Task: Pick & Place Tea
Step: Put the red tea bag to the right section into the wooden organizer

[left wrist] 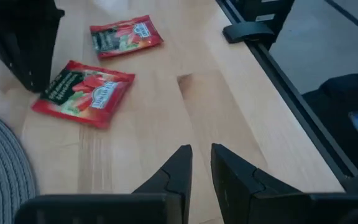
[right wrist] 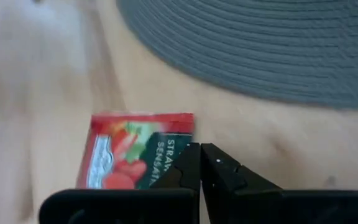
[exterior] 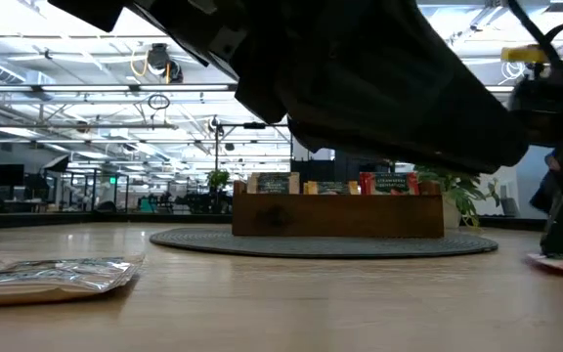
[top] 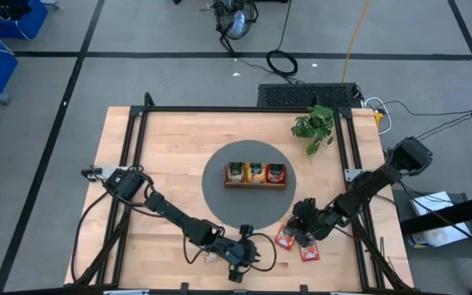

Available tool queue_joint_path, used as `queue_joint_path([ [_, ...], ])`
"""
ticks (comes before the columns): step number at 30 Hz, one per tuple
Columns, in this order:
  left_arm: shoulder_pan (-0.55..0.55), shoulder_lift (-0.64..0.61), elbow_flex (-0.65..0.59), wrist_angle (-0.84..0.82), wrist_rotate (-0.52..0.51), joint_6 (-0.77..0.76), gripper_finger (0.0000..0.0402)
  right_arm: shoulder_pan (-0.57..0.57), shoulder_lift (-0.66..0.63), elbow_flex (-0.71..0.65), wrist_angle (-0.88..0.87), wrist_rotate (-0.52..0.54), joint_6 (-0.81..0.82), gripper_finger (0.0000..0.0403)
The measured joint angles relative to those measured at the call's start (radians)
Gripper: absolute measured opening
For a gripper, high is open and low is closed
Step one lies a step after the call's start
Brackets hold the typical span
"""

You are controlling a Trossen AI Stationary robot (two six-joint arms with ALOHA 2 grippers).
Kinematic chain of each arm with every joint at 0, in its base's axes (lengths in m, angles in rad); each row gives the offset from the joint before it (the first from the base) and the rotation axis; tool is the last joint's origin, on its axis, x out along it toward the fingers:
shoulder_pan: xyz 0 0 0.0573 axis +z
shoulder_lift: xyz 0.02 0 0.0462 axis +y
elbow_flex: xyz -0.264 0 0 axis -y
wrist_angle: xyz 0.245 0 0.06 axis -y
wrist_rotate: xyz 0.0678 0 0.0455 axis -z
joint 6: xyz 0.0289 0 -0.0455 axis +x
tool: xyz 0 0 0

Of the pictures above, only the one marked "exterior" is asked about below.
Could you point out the potted green plant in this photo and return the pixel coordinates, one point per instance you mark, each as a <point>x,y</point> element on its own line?
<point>457,190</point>

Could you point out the wooden three-compartment tray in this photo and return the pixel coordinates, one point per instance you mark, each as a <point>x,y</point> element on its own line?
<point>335,215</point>

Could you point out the mango magic tea packet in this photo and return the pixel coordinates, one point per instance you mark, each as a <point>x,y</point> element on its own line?
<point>330,188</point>

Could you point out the yellow tag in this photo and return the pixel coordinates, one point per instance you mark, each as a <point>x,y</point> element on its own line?
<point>521,54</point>

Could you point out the person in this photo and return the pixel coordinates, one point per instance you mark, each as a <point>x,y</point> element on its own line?
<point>545,195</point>

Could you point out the black gantry frame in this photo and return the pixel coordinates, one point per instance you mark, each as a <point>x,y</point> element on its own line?
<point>254,125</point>

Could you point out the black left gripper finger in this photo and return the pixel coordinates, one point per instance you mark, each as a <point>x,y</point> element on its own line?
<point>384,98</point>

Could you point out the distant green plant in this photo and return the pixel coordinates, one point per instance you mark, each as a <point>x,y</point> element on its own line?
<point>218,180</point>

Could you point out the vanilla cinnamon apple tea packet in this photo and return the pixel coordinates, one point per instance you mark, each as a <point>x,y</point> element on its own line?
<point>274,183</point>
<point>42,283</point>

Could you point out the black studio lamp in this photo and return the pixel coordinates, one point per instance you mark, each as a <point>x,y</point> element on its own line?
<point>56,163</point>

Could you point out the grey round woven placemat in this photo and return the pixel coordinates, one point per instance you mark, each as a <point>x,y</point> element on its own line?
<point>311,247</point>

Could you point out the computer monitor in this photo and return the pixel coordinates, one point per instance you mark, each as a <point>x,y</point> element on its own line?
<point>8,175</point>

